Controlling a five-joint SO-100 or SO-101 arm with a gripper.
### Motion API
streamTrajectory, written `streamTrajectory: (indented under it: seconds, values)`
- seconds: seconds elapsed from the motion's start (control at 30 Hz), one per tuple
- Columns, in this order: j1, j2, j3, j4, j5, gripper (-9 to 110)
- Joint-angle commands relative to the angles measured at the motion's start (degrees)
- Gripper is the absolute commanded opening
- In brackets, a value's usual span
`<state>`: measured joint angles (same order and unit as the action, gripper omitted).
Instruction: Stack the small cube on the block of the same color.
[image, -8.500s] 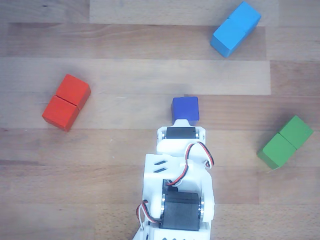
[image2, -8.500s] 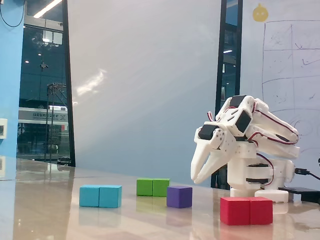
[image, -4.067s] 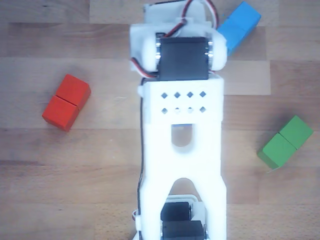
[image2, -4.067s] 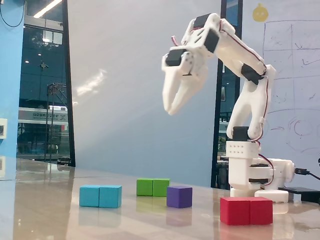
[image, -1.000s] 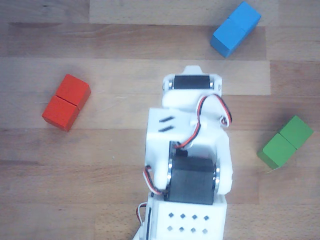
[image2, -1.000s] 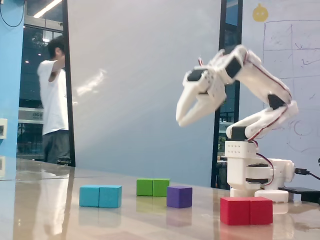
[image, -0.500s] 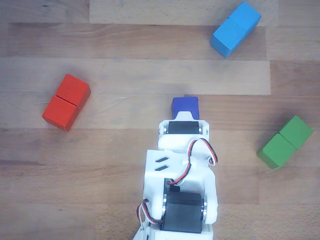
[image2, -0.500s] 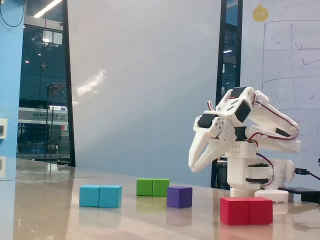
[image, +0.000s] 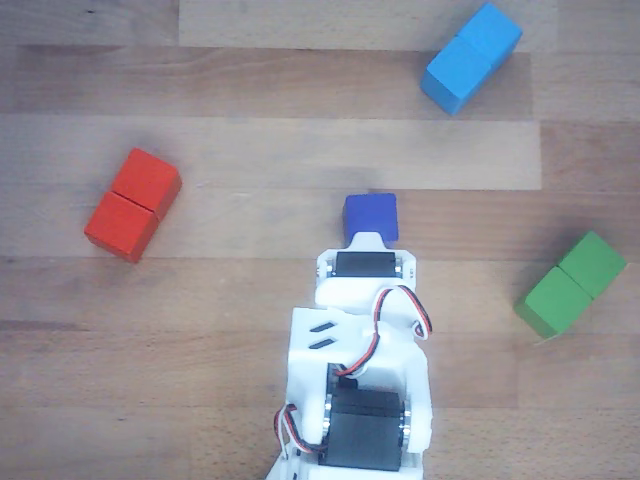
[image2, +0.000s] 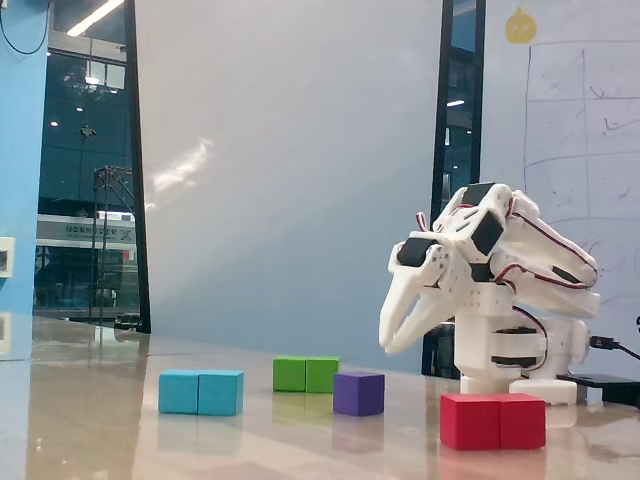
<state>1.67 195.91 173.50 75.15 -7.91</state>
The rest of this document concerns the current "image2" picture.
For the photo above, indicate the ceiling light strip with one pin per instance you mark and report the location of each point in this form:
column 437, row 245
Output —
column 95, row 17

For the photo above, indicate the red double block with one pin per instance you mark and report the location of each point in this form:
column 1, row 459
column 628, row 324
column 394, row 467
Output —
column 492, row 422

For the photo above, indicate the whiteboard with marker drawings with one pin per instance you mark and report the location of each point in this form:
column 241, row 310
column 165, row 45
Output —
column 575, row 75

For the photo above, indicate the flat black box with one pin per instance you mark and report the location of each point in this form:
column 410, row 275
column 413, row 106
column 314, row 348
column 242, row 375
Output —
column 610, row 385

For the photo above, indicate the white wall device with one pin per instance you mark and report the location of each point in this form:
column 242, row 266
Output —
column 6, row 257

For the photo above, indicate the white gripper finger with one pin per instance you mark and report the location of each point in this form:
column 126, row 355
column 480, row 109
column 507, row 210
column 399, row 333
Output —
column 430, row 315
column 397, row 305

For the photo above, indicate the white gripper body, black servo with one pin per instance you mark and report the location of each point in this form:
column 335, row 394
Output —
column 411, row 278

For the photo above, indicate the black window frame post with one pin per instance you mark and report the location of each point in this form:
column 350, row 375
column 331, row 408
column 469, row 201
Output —
column 439, row 150
column 137, row 200

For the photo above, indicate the light blue double block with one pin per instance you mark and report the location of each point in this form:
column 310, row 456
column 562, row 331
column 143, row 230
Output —
column 200, row 393

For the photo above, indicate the yellow round sticker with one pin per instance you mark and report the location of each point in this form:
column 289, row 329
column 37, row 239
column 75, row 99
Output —
column 520, row 27

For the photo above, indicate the white building sign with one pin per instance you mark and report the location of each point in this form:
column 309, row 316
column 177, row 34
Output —
column 90, row 231

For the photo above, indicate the small blue-violet cube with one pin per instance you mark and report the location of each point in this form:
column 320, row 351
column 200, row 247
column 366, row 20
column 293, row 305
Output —
column 357, row 395

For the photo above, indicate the green double block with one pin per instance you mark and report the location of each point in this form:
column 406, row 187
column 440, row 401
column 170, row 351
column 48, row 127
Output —
column 305, row 375

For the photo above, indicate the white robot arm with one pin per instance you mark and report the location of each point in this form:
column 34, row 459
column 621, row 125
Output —
column 545, row 240

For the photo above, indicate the dark scaffold tower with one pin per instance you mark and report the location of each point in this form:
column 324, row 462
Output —
column 94, row 240

